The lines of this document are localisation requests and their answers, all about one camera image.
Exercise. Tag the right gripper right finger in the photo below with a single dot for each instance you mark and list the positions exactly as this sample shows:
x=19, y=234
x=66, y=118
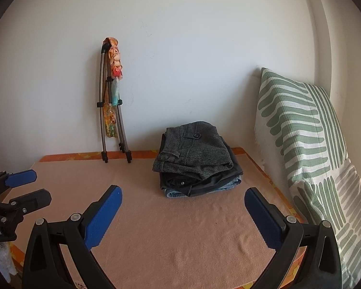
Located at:
x=267, y=217

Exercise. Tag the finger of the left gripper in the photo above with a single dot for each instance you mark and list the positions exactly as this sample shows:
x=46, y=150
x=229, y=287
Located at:
x=31, y=202
x=20, y=178

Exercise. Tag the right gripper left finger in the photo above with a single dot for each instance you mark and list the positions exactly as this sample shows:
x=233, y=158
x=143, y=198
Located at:
x=99, y=215

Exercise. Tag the grey houndstooth pants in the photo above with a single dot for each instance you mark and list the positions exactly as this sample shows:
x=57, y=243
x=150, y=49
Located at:
x=193, y=150

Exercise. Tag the white gloved left hand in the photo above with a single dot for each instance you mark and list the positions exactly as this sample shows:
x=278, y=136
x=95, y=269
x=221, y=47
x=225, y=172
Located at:
x=7, y=267

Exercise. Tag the blue folded jeans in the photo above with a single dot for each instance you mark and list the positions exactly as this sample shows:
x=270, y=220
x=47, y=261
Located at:
x=173, y=193

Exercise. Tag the black folded pants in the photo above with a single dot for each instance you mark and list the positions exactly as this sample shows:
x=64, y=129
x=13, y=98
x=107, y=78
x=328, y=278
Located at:
x=179, y=182

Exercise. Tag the folded metal tripod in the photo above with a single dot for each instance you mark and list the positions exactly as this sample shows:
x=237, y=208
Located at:
x=122, y=141

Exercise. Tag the green striped white pillow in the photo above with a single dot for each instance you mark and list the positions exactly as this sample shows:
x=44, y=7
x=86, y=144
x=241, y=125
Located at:
x=304, y=153

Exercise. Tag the orange floral scarf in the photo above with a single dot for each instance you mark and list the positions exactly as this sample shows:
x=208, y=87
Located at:
x=114, y=71

